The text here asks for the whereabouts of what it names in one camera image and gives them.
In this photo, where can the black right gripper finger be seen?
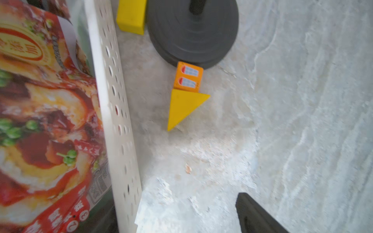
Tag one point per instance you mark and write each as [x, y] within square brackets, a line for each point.
[254, 218]

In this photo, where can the mapo tofu sauce packet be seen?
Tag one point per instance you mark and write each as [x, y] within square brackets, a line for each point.
[54, 169]

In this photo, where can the white perforated plastic basket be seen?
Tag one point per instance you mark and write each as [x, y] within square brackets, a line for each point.
[119, 140]

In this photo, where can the yellow wedge block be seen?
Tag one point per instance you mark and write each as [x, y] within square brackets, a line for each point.
[182, 104]

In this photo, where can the small orange box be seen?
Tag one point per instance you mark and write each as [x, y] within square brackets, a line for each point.
[188, 77]

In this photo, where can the black microphone stand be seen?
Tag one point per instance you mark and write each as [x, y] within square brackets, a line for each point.
[200, 33]

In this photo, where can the yellow rectangular block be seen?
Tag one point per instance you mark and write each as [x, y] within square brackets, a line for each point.
[131, 16]

